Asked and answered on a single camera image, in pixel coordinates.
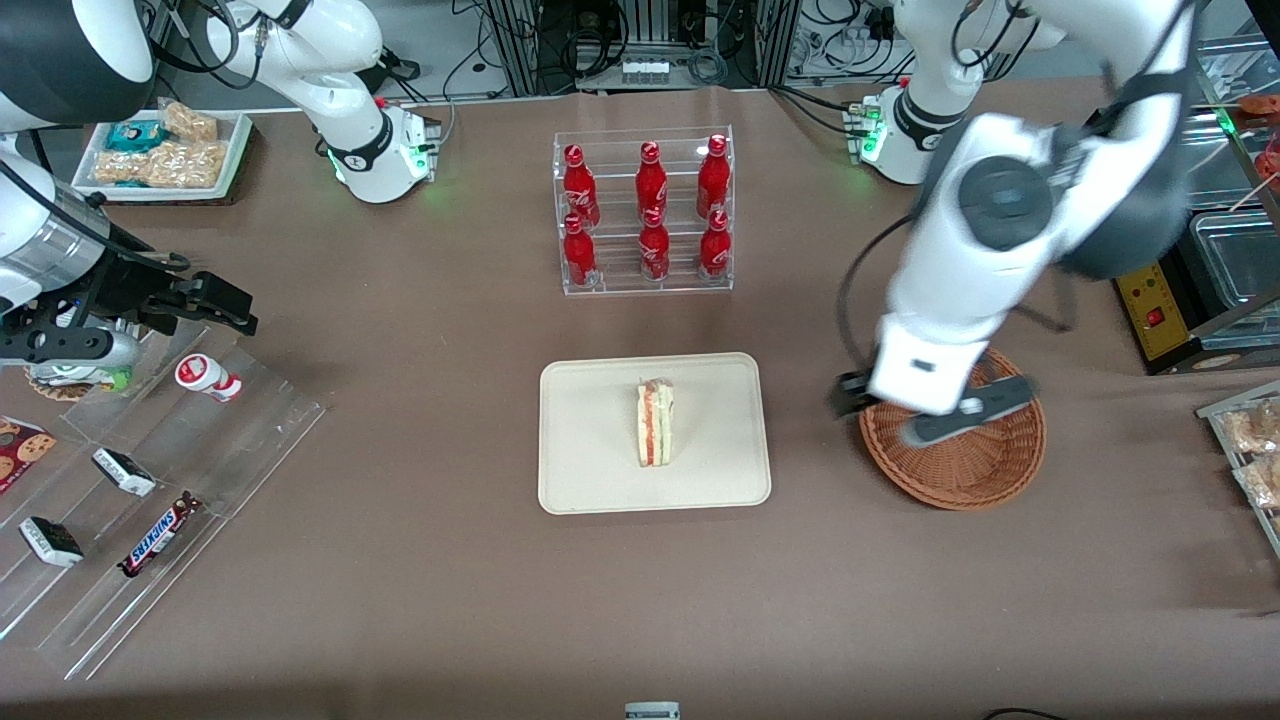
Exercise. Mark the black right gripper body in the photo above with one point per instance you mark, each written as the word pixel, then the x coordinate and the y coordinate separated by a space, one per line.
pixel 128 283

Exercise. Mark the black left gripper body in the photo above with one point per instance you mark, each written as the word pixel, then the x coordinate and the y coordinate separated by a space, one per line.
pixel 850 393

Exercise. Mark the triangular sandwich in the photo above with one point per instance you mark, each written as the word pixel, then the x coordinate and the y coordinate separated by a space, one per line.
pixel 656 425

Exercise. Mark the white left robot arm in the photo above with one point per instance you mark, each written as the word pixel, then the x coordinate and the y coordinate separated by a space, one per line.
pixel 1000 260

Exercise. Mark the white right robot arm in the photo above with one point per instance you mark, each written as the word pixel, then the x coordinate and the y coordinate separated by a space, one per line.
pixel 345 95

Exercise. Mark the white snack tray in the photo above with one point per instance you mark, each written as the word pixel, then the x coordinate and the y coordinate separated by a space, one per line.
pixel 235 150

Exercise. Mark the brown wicker basket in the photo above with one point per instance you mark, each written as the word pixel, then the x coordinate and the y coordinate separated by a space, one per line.
pixel 975 470

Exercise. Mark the beige plastic tray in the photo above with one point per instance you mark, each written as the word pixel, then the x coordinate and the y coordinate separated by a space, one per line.
pixel 600 440

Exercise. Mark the grey pastry tray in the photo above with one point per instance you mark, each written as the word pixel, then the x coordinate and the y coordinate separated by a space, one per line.
pixel 1215 415

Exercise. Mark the white red yogurt bottle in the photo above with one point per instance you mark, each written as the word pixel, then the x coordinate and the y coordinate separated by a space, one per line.
pixel 205 377

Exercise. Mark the white green packet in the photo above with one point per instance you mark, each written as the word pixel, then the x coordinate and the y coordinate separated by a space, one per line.
pixel 85 379

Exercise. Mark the clear bag of puffed snacks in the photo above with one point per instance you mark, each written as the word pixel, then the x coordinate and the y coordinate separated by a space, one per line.
pixel 188 165
pixel 190 122
pixel 120 168

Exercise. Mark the clear acrylic stepped display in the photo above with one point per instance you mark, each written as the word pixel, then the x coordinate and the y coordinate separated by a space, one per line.
pixel 230 450

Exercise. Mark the teal snack packet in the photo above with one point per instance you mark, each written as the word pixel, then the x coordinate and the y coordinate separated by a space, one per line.
pixel 135 135

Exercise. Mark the black white snack bar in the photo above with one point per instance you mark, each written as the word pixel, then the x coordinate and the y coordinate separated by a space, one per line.
pixel 124 472
pixel 50 541

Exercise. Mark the red cola bottle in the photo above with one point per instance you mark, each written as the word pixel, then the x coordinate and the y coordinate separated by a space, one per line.
pixel 714 248
pixel 651 182
pixel 654 250
pixel 579 255
pixel 579 190
pixel 713 178

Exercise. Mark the red cookie package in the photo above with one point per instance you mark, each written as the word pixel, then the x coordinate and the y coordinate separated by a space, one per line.
pixel 22 455

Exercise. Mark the Snickers chocolate bar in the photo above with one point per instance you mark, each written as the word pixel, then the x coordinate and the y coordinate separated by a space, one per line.
pixel 158 535

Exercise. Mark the clear acrylic bottle rack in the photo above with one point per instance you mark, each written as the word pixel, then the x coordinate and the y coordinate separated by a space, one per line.
pixel 620 270

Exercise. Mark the black food warmer machine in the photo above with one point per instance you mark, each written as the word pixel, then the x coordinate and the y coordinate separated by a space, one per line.
pixel 1160 320

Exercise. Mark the small grey white device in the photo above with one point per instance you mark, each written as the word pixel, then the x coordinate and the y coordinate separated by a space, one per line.
pixel 652 711

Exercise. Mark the white power strip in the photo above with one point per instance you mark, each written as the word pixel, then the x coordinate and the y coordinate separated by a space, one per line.
pixel 646 72

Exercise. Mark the wrapped brown pastry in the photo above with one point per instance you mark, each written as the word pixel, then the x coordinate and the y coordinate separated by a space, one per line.
pixel 1262 482
pixel 1255 428

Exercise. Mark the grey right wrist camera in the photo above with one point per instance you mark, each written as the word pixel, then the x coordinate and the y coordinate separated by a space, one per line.
pixel 70 346

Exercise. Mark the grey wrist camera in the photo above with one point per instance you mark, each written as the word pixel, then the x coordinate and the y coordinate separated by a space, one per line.
pixel 70 346
pixel 975 410

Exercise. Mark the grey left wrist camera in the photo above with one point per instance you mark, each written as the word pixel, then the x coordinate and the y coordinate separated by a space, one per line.
pixel 975 410

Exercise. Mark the aluminium equipment frame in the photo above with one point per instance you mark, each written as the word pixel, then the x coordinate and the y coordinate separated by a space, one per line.
pixel 520 45

